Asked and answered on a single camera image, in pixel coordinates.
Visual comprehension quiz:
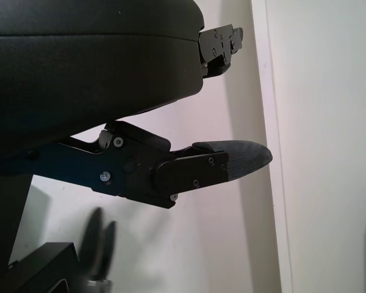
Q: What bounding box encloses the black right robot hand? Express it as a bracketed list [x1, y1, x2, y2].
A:
[78, 206, 117, 293]

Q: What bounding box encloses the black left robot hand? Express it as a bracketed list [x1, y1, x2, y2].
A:
[0, 0, 275, 211]

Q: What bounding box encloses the black camera box base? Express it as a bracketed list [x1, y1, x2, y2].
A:
[7, 242, 80, 293]

